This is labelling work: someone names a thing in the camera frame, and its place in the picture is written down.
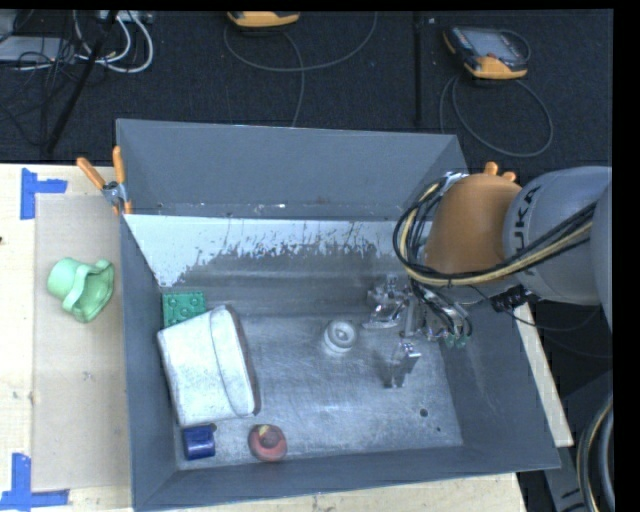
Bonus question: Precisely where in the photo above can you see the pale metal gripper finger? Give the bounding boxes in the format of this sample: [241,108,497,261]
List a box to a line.
[393,351,423,389]
[383,340,416,389]

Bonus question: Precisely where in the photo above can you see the grey metal bin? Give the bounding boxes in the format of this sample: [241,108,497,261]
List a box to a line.
[114,118,562,512]

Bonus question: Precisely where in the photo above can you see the red toy fruit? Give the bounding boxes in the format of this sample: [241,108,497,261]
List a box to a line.
[247,423,289,463]

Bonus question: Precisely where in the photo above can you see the white tub with brown rim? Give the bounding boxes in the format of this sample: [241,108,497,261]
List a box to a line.
[156,304,262,428]

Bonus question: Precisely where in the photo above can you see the green studded flat block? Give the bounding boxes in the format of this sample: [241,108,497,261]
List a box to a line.
[161,291,208,329]

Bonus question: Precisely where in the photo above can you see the small blue cup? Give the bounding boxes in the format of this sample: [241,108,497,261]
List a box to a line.
[180,423,218,461]

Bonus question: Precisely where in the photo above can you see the pale green cup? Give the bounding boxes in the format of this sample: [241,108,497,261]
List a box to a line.
[46,256,116,324]

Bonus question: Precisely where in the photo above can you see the pale cardboard board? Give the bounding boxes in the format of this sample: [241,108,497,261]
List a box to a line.
[30,193,133,494]

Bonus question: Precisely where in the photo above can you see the black cylinder on white bracket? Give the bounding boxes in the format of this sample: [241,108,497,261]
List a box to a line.
[489,288,541,314]

